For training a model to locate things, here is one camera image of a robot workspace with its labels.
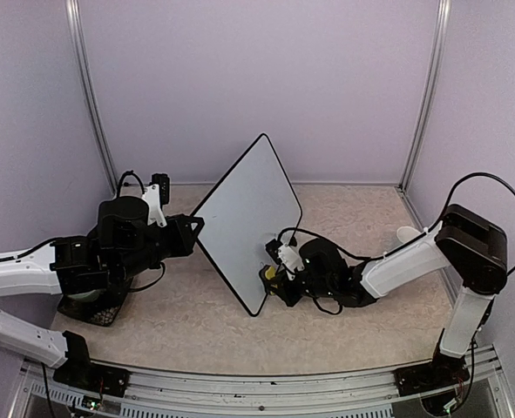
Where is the aluminium corner post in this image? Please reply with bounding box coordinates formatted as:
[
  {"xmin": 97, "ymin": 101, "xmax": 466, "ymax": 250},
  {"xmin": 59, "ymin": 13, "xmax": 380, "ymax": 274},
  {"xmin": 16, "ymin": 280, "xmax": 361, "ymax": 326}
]
[
  {"xmin": 399, "ymin": 0, "xmax": 452, "ymax": 194},
  {"xmin": 64, "ymin": 0, "xmax": 118, "ymax": 193}
]

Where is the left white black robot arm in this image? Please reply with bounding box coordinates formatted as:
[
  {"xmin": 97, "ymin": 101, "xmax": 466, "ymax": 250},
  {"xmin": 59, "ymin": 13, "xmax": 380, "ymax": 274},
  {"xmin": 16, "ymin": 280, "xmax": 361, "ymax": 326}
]
[{"xmin": 0, "ymin": 196, "xmax": 204, "ymax": 397}]

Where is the white whiteboard black frame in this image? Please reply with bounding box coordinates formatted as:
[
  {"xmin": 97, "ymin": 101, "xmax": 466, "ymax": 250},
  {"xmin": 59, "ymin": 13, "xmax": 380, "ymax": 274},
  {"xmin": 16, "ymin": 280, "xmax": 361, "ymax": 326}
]
[{"xmin": 192, "ymin": 133, "xmax": 302, "ymax": 317}]

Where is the yellow black whiteboard eraser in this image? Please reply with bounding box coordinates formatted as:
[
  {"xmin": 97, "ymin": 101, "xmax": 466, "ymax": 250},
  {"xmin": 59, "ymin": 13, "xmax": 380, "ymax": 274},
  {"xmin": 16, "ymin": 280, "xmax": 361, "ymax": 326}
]
[{"xmin": 259, "ymin": 266, "xmax": 276, "ymax": 282}]

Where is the right aluminium corner post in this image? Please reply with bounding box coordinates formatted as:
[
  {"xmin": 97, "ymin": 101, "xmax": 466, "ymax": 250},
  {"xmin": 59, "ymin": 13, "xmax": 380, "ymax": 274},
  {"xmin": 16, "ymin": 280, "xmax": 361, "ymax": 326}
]
[{"xmin": 399, "ymin": 0, "xmax": 452, "ymax": 194}]

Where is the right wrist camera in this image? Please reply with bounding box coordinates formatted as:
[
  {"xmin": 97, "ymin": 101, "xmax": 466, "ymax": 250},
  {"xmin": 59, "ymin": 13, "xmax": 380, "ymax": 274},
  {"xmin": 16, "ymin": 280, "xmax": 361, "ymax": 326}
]
[{"xmin": 265, "ymin": 239, "xmax": 304, "ymax": 280}]

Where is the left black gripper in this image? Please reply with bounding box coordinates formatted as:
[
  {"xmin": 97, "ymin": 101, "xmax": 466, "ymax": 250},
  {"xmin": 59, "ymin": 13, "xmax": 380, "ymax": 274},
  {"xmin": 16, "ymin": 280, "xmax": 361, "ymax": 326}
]
[{"xmin": 115, "ymin": 213, "xmax": 204, "ymax": 282}]

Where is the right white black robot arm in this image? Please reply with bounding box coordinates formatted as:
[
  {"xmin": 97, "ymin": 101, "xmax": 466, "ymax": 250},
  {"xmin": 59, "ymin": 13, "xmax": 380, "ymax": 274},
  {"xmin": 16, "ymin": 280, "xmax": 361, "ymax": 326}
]
[{"xmin": 259, "ymin": 204, "xmax": 508, "ymax": 396}]

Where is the left aluminium corner post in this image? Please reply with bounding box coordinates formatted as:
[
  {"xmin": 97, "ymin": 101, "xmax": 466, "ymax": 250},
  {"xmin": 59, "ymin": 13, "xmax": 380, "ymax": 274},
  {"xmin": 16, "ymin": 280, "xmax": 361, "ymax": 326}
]
[{"xmin": 64, "ymin": 0, "xmax": 118, "ymax": 193}]

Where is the aluminium front rail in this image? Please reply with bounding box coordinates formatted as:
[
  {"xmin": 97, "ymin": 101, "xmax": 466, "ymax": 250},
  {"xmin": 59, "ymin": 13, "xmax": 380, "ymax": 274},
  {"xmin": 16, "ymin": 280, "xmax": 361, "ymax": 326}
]
[{"xmin": 8, "ymin": 346, "xmax": 513, "ymax": 418}]

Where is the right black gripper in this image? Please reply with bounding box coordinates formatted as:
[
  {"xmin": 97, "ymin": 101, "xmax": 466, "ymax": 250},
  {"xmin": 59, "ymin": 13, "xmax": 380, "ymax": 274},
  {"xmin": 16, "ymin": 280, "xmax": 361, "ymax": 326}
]
[{"xmin": 263, "ymin": 268, "xmax": 335, "ymax": 307}]

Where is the pale green ceramic bowl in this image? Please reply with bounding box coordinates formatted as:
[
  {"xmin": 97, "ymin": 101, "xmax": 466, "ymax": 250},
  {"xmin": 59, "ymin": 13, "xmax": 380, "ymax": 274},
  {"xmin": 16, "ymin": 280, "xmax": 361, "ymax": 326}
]
[{"xmin": 68, "ymin": 290, "xmax": 102, "ymax": 303}]

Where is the light blue ceramic mug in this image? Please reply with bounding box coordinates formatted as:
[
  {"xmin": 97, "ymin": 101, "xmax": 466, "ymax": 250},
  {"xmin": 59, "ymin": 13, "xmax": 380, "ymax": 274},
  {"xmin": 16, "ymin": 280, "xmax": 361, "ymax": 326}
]
[{"xmin": 396, "ymin": 226, "xmax": 423, "ymax": 244}]

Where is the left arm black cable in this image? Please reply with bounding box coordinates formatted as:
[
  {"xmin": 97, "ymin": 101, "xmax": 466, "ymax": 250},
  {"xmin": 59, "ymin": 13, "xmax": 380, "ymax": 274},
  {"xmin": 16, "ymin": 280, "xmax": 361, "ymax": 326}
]
[{"xmin": 116, "ymin": 170, "xmax": 166, "ymax": 293}]

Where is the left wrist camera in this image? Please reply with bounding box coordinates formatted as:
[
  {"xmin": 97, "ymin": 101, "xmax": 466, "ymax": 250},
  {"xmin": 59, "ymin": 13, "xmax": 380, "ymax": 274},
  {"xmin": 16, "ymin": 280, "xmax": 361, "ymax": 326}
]
[{"xmin": 142, "ymin": 173, "xmax": 170, "ymax": 227}]

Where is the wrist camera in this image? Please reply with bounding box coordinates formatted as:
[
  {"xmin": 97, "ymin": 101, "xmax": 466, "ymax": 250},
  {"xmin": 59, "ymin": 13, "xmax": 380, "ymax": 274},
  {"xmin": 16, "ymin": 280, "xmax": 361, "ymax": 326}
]
[
  {"xmin": 265, "ymin": 239, "xmax": 304, "ymax": 280},
  {"xmin": 142, "ymin": 173, "xmax": 170, "ymax": 227}
]

